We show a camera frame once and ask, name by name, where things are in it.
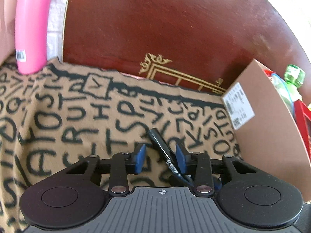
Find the dark red wooden board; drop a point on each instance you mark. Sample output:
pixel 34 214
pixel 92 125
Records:
pixel 170 29

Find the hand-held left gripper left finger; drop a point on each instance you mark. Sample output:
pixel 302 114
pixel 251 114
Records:
pixel 140 159

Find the red packet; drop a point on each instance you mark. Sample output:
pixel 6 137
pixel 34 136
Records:
pixel 302 119

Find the letter printed blanket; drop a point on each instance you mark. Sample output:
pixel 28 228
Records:
pixel 60 116

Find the pink thermos bottle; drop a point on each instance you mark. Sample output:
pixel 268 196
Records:
pixel 31 29

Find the cardboard box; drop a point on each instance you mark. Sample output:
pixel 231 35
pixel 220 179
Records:
pixel 264 136

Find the green plastic bottle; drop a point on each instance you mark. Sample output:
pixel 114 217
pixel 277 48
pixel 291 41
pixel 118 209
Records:
pixel 294 76

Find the black marker pen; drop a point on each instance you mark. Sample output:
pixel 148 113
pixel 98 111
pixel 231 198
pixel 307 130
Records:
pixel 162 148

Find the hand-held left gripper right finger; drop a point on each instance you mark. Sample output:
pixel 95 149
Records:
pixel 181 161

